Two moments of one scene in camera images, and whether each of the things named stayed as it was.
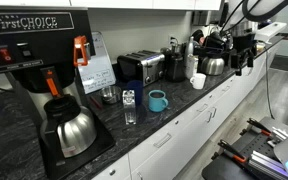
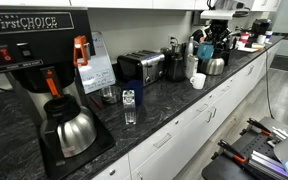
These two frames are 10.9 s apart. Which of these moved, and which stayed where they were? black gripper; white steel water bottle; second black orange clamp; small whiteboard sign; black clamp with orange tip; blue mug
Moved: black gripper; blue mug
Stayed: small whiteboard sign; white steel water bottle; black clamp with orange tip; second black orange clamp
